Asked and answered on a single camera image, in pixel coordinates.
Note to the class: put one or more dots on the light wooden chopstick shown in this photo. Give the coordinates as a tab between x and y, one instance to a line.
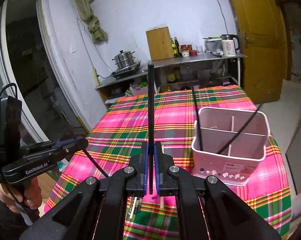
162	204

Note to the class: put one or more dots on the pink plastic utensil basket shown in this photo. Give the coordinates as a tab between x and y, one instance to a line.
236	164

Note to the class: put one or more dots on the white electric kettle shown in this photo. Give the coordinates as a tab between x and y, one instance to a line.
230	44

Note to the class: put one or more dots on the low wooden shelf cabinet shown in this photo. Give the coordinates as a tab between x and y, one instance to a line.
111	89

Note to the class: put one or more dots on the portable gas stove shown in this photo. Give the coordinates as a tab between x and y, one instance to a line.
127	70

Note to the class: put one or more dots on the red lidded jar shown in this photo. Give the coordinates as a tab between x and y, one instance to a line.
185	50

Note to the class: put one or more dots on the hanging green cloth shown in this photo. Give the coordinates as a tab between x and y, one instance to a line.
86	15

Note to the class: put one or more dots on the stainless steel steamer pot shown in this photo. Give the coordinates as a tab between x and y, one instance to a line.
124	59

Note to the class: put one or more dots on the yellow wooden door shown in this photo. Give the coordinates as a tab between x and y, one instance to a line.
263	41

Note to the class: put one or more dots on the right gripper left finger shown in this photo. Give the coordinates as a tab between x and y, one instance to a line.
95	209

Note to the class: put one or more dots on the wooden cutting board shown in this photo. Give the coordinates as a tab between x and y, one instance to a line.
159	43

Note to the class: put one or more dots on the white storage box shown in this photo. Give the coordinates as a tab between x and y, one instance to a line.
213	45

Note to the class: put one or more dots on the person's left hand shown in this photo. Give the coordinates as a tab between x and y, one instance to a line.
31	196

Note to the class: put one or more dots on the dark oil bottle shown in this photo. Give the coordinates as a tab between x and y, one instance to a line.
177	46

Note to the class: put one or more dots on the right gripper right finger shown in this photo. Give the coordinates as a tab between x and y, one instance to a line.
207	208

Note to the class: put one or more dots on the metal kitchen counter table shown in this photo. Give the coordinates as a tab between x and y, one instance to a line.
196	70

